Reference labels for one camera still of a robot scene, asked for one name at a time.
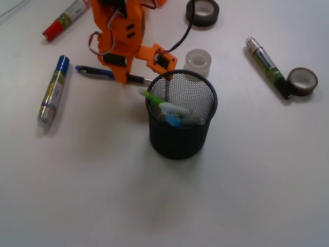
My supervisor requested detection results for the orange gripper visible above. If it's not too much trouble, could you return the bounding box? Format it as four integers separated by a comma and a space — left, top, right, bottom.
90, 1, 147, 84

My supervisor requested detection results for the dark blue clip pen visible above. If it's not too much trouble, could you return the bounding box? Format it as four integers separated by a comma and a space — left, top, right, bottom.
75, 65, 152, 84

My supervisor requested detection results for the green pen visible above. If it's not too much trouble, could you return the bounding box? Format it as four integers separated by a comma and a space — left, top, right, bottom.
139, 89, 170, 109

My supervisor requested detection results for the light blue pen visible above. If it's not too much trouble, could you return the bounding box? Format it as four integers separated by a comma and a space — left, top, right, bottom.
166, 114, 182, 128

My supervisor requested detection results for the white dotted pen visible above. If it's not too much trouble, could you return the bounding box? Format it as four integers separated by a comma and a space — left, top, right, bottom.
160, 103, 206, 127

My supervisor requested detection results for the black mesh pen holder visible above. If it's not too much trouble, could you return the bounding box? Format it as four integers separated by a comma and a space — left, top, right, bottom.
141, 69, 217, 160

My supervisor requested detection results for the red whiteboard marker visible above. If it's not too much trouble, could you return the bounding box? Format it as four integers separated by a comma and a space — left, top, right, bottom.
43, 0, 91, 42

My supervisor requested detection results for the clear tape roll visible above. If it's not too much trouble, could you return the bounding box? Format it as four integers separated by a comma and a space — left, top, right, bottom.
184, 49, 212, 77

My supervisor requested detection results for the blue whiteboard marker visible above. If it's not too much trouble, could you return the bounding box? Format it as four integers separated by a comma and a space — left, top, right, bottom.
37, 55, 70, 133

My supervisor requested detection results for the black electrical tape roll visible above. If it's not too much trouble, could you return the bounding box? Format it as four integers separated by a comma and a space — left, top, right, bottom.
186, 0, 220, 27

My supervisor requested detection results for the black whiteboard marker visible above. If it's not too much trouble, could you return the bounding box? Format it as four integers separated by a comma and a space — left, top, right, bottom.
245, 37, 293, 100

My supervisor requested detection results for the dark brown tape roll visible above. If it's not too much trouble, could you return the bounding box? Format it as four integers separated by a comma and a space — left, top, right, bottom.
286, 67, 318, 97

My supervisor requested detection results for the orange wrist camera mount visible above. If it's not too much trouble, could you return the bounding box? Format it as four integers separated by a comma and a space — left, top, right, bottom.
135, 43, 178, 75

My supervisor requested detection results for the black cable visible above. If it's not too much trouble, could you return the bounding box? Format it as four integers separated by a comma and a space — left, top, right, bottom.
164, 20, 193, 54

